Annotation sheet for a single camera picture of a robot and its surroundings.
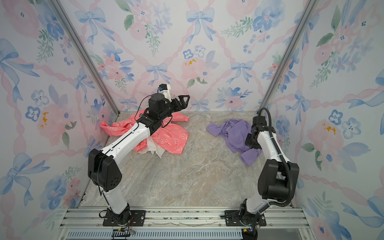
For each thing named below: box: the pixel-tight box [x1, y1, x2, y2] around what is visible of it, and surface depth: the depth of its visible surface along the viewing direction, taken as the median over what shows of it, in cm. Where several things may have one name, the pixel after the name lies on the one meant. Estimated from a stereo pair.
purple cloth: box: [206, 119, 263, 167], surface depth 103 cm
